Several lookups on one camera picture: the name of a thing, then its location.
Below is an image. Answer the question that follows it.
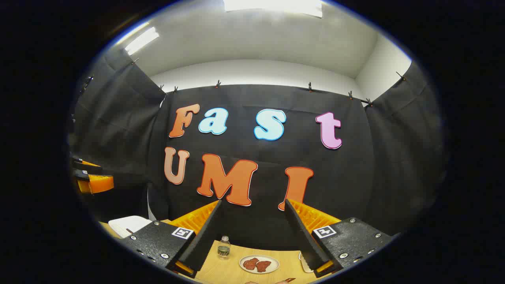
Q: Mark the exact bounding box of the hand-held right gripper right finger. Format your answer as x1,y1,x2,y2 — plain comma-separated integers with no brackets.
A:
284,199,398,278

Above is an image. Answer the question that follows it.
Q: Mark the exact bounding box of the white rice cooker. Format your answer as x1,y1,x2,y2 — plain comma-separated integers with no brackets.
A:
108,216,152,238

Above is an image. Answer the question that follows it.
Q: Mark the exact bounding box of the clear plastic water bottle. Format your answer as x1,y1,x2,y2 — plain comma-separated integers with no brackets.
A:
217,236,231,260

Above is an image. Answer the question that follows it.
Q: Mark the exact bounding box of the white round plate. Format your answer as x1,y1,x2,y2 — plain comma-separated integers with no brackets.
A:
239,255,280,274

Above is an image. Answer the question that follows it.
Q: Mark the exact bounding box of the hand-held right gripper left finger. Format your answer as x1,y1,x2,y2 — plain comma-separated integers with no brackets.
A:
118,200,223,278

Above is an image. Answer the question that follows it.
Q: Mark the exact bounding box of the ceiling light panel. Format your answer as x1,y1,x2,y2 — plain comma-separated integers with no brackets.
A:
125,27,160,56

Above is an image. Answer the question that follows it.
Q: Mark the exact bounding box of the white toaster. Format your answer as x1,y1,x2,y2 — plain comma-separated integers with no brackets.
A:
298,252,314,273

